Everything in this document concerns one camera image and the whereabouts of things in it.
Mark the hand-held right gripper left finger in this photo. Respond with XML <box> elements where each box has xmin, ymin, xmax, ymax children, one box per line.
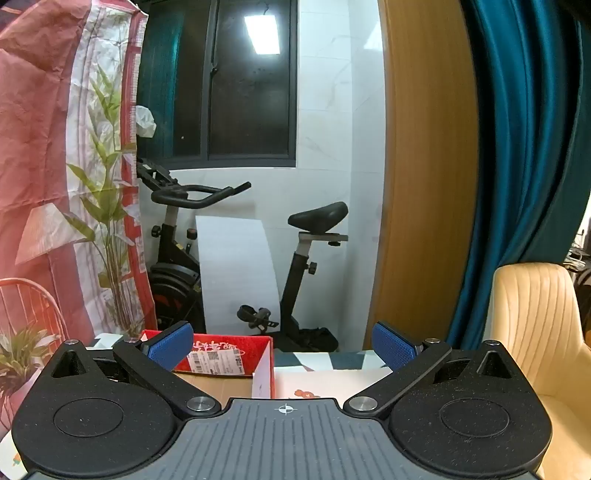
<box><xmin>39</xmin><ymin>322</ymin><xmax>221</xmax><ymax>420</ymax></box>

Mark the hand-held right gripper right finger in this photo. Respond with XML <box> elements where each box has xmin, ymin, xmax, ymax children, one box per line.
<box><xmin>344</xmin><ymin>322</ymin><xmax>527</xmax><ymax>420</ymax></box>

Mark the red cardboard box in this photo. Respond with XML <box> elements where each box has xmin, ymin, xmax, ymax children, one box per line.
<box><xmin>139</xmin><ymin>329</ymin><xmax>276</xmax><ymax>401</ymax></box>

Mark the white foam board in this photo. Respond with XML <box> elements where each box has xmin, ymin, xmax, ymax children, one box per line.
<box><xmin>195</xmin><ymin>215</ymin><xmax>282</xmax><ymax>335</ymax></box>

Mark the black exercise bike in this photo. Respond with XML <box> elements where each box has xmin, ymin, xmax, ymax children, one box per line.
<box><xmin>136</xmin><ymin>157</ymin><xmax>349</xmax><ymax>354</ymax></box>

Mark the beige padded chair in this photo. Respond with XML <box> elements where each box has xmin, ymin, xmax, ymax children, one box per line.
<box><xmin>489</xmin><ymin>262</ymin><xmax>591</xmax><ymax>480</ymax></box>

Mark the wooden door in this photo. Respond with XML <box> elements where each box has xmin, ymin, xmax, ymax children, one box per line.
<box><xmin>365</xmin><ymin>0</ymin><xmax>481</xmax><ymax>352</ymax></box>

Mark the teal curtain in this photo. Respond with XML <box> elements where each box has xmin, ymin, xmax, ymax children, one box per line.
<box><xmin>445</xmin><ymin>0</ymin><xmax>591</xmax><ymax>352</ymax></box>

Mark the printed backdrop cloth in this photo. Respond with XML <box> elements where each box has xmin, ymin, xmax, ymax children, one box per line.
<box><xmin>0</xmin><ymin>0</ymin><xmax>160</xmax><ymax>444</ymax></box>

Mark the white plastic bag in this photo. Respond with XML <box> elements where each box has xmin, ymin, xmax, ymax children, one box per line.
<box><xmin>135</xmin><ymin>105</ymin><xmax>157</xmax><ymax>138</ymax></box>

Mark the dark window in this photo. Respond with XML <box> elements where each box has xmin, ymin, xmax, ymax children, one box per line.
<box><xmin>139</xmin><ymin>0</ymin><xmax>298</xmax><ymax>169</ymax></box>

